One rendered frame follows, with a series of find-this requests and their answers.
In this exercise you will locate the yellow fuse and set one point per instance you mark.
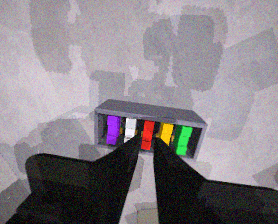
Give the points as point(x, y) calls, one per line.
point(165, 132)

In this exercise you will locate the cream shallow rectangular tray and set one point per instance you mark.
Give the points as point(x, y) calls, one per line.
point(147, 216)

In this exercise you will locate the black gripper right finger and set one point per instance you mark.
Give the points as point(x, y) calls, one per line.
point(182, 193)

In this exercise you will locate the white fuse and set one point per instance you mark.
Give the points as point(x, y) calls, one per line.
point(130, 128)

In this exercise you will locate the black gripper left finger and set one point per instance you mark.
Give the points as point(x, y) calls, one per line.
point(106, 180)

